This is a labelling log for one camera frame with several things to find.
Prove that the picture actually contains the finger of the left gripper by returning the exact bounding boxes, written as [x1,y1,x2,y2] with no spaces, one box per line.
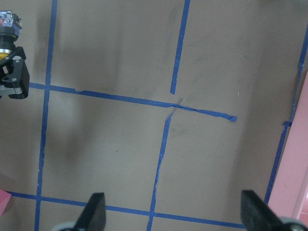
[0,47,30,99]

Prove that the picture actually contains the pink cube centre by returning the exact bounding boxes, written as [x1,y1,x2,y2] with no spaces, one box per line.
[0,189,12,216]

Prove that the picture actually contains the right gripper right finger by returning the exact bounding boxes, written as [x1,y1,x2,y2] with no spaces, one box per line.
[240,190,308,231]

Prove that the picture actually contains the pink plastic bin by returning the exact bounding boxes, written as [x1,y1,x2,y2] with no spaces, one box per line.
[269,77,308,225]

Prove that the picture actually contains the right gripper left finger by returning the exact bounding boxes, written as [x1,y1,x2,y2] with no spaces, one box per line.
[54,192,107,231]

